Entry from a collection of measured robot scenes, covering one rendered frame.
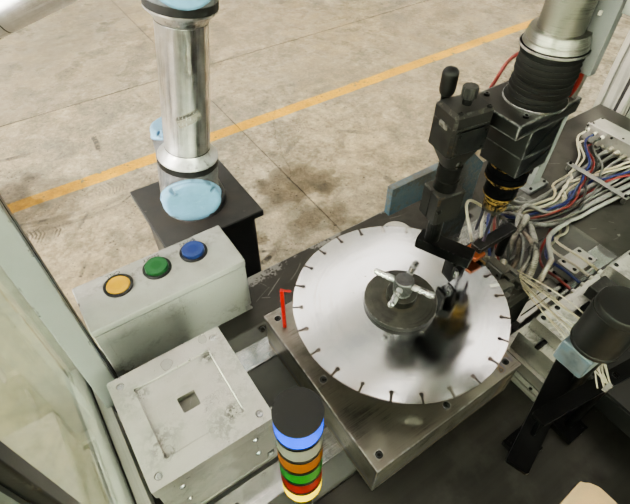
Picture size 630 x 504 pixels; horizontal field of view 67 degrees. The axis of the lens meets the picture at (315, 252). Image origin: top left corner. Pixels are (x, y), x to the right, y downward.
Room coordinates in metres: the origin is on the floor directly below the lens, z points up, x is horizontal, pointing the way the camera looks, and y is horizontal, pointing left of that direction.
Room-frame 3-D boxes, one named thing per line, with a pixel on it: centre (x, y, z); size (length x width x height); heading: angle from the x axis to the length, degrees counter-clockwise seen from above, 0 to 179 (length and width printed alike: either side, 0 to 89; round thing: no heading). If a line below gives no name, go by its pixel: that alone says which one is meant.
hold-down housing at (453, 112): (0.50, -0.18, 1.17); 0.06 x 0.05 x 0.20; 115
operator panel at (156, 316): (0.54, 0.27, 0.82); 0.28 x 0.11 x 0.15; 124
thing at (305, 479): (0.17, 0.01, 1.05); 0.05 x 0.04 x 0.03; 34
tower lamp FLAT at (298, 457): (0.17, 0.01, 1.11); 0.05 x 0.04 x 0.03; 34
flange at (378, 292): (0.44, -0.13, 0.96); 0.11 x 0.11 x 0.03
